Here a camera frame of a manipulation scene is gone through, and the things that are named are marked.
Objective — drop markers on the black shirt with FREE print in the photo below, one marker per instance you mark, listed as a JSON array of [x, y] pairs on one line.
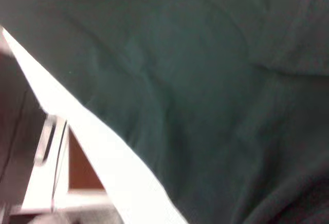
[[205, 93]]

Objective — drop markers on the white furniture frame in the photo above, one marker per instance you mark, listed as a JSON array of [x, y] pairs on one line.
[[47, 141]]

